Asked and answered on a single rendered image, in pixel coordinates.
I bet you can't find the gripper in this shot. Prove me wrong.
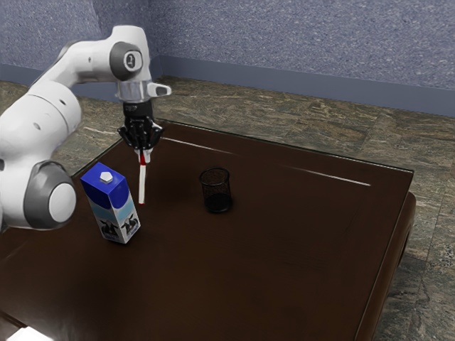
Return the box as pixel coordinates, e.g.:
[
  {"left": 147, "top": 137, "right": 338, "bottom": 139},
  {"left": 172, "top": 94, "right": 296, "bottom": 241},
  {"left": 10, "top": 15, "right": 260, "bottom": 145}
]
[{"left": 117, "top": 100, "right": 165, "bottom": 151}]

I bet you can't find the white and red pen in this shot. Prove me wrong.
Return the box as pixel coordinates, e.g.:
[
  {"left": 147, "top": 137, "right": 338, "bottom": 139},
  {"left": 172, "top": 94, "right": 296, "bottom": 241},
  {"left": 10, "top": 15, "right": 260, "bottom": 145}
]
[{"left": 137, "top": 148, "right": 151, "bottom": 205}]

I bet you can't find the blue milk carton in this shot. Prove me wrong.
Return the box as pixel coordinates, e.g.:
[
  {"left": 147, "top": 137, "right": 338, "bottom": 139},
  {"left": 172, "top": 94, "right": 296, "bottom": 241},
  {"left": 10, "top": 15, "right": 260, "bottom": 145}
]
[{"left": 80, "top": 162, "right": 141, "bottom": 245}]

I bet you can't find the black mesh pen holder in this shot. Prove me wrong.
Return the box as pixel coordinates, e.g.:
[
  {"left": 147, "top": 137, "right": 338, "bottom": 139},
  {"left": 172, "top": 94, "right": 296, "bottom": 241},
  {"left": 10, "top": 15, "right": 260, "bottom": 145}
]
[{"left": 198, "top": 167, "right": 234, "bottom": 214}]

